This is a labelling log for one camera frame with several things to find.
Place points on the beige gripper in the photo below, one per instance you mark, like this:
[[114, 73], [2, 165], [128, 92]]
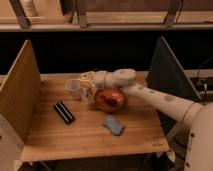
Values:
[[99, 79]]

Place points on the small white labelled bottle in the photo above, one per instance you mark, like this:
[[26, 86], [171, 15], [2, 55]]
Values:
[[88, 91]]

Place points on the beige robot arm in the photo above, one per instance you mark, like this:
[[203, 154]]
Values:
[[196, 116]]

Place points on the white bottle on shelf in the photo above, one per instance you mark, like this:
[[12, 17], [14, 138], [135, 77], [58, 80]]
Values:
[[30, 8]]

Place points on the orange brown bowl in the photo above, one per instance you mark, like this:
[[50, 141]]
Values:
[[109, 100]]

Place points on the clear plastic cup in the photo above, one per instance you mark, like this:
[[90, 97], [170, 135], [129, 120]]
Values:
[[74, 88]]

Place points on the blue grey sponge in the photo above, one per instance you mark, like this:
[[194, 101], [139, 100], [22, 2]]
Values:
[[113, 125]]

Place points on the black striped rectangular block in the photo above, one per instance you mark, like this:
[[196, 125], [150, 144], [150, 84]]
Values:
[[63, 112]]

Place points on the right dark side panel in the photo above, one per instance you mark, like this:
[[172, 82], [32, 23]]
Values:
[[167, 75]]

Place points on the wooden back shelf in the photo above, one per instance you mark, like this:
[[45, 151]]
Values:
[[106, 15]]

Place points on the left wooden side panel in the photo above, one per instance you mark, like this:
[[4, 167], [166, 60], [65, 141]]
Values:
[[19, 92]]

